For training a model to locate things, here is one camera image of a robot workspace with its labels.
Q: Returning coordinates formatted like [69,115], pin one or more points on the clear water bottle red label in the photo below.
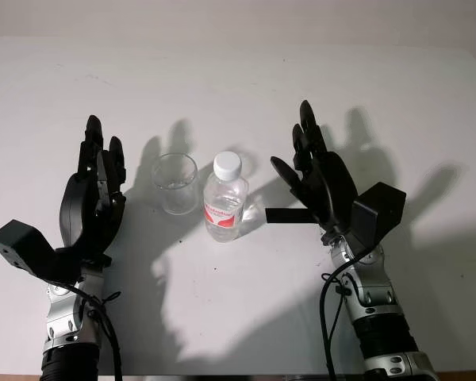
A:
[224,198]

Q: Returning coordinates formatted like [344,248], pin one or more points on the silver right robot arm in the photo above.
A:
[377,301]

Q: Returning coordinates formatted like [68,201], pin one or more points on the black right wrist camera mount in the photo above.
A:
[385,210]

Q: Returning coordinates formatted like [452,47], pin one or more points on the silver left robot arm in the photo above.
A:
[65,317]

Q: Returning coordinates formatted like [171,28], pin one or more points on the black tape strip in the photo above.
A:
[285,215]

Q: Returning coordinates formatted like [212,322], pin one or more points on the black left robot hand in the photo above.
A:
[77,206]

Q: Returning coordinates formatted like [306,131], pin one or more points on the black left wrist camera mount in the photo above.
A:
[20,246]

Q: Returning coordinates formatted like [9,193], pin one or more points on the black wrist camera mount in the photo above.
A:
[20,246]
[385,210]

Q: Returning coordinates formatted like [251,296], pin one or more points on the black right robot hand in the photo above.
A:
[333,186]

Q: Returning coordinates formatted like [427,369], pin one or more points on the clear plastic cup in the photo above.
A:
[175,186]

